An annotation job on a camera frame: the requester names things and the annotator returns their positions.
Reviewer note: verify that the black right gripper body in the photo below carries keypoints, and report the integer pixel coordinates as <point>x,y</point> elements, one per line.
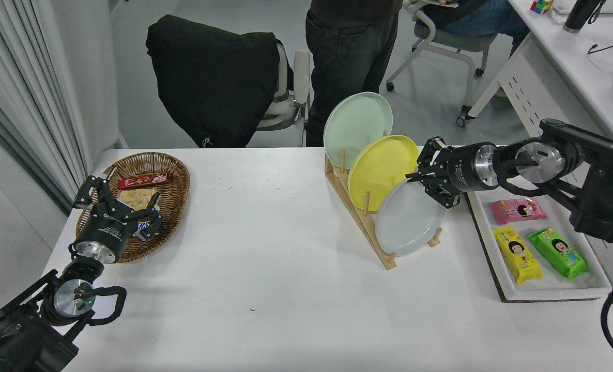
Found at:
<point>460,168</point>

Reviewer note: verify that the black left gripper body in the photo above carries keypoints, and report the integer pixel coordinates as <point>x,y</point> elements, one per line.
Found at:
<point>105,230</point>

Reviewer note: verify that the grey plate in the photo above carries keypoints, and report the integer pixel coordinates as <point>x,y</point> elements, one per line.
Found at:
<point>407,225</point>

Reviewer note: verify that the pale green plate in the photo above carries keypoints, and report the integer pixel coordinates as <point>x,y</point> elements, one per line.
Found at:
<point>355,124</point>

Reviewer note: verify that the white office chair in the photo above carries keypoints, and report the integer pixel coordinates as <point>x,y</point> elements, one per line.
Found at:
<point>301,72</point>

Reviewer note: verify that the black jacket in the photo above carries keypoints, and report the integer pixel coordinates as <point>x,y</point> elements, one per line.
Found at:
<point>213,77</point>

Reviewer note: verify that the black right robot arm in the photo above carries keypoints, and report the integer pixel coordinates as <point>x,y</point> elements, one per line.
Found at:
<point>606,191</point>

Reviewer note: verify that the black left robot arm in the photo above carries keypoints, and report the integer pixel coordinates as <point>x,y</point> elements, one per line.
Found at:
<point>22,336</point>

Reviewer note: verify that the yellow plate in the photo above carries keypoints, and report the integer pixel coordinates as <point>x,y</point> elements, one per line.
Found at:
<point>381,168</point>

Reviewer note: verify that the wooden plate rack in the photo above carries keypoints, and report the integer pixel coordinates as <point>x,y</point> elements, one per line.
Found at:
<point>386,262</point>

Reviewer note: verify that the blue chocolate bar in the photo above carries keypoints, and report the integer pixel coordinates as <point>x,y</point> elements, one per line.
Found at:
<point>143,226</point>

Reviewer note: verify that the clear bag of pale snacks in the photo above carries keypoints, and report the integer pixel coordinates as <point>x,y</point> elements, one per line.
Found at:
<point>136,199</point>

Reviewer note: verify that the red snack bar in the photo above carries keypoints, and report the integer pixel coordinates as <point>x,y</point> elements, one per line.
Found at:
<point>146,181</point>

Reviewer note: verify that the brown wicker basket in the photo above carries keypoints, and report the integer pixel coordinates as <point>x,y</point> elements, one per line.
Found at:
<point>174,170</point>

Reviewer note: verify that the white rectangular tray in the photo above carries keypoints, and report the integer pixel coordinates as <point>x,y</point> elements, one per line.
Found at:
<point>485,235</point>

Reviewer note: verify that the pink snack pack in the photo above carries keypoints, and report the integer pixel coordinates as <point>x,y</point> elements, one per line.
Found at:
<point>516,211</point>

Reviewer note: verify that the yellow snack pack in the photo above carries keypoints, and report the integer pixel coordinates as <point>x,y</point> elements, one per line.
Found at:
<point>518,256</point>

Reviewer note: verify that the grey office chair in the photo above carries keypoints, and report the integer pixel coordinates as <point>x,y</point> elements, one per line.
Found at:
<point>456,41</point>

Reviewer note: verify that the green snack pack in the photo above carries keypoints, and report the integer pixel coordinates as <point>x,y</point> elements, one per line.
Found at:
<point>557,253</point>

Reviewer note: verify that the standing person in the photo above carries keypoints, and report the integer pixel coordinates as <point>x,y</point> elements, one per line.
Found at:
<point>345,51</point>

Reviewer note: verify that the seated person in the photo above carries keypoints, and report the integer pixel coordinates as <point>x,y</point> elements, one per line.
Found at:
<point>482,20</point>

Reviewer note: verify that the white pleated curtain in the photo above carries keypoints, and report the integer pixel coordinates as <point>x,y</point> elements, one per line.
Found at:
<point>17,77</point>

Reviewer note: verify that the white desk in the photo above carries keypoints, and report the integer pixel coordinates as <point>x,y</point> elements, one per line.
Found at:
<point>570,62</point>

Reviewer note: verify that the colourful puzzle cube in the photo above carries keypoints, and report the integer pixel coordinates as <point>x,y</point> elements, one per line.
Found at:
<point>541,6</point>

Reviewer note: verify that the black bottle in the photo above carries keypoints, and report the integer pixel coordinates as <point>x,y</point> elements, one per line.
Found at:
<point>578,15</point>

